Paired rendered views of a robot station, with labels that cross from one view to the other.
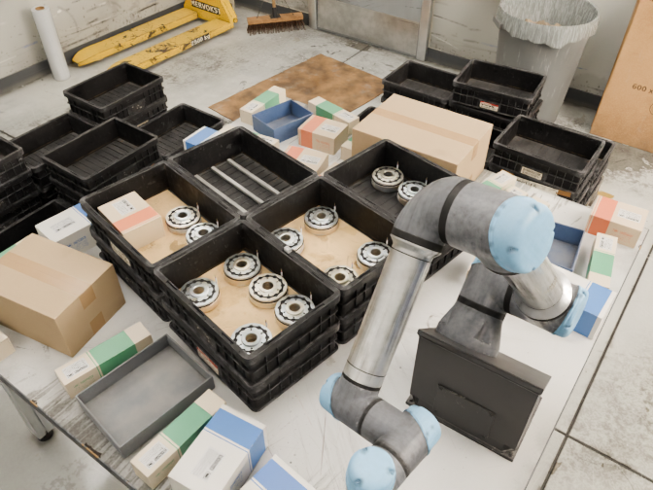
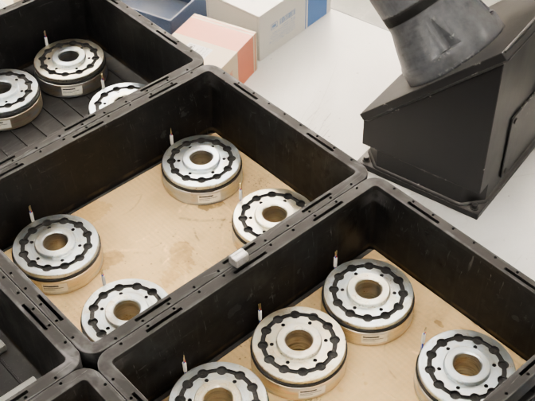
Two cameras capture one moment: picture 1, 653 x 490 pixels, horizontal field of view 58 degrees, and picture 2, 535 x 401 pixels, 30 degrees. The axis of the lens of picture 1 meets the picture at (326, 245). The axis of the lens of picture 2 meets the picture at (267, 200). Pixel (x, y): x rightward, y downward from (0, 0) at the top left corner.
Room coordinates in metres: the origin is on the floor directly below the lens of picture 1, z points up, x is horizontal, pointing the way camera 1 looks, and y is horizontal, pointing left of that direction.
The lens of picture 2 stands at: (1.08, 0.81, 1.70)
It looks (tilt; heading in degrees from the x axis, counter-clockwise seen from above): 44 degrees down; 273
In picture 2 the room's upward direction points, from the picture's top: 1 degrees counter-clockwise
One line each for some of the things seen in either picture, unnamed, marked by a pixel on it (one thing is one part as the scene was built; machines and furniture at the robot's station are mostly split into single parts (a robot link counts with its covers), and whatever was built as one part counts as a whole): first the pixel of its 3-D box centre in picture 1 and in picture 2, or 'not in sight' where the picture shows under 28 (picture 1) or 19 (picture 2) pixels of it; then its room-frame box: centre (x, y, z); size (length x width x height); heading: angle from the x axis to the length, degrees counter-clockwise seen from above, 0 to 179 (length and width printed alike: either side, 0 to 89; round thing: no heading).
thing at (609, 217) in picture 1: (615, 221); not in sight; (1.50, -0.95, 0.74); 0.16 x 0.12 x 0.07; 59
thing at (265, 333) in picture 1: (251, 339); (466, 368); (0.91, 0.18, 0.86); 0.10 x 0.10 x 0.01
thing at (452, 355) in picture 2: (251, 338); (466, 365); (0.91, 0.18, 0.86); 0.05 x 0.05 x 0.01
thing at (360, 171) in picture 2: (330, 229); (159, 194); (1.25, -0.01, 0.92); 0.40 x 0.30 x 0.02; 44
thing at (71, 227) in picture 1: (77, 229); not in sight; (1.44, 0.80, 0.75); 0.20 x 0.12 x 0.09; 137
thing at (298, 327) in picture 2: (267, 286); (298, 340); (1.08, 0.15, 0.86); 0.05 x 0.05 x 0.01
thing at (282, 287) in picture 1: (267, 287); (298, 344); (1.08, 0.15, 0.86); 0.10 x 0.10 x 0.01
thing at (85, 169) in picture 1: (113, 188); not in sight; (2.16, 0.97, 0.37); 0.40 x 0.30 x 0.45; 144
